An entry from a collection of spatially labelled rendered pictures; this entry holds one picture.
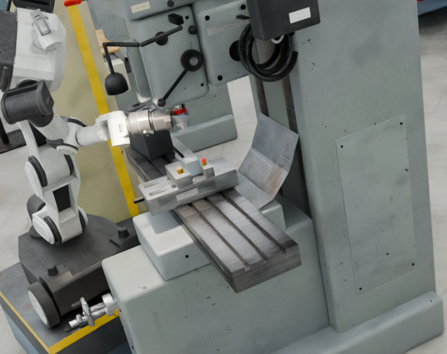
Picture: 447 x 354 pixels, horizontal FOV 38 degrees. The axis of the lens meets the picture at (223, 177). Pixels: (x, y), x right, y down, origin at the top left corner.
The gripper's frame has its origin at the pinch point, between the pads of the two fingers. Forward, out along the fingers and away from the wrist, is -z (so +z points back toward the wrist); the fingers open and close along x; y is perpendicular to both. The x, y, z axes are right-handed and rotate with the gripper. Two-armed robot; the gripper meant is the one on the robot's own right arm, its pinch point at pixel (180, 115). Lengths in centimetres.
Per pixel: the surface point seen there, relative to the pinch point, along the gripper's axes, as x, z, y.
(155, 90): -11.0, 5.1, -14.3
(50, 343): -6, 73, 85
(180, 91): -9.6, -2.7, -12.0
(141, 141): 44, 24, 24
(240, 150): 238, -13, 125
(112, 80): -18.2, 16.7, -22.8
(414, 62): 9, -86, 0
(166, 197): -9.4, 11.0, 26.2
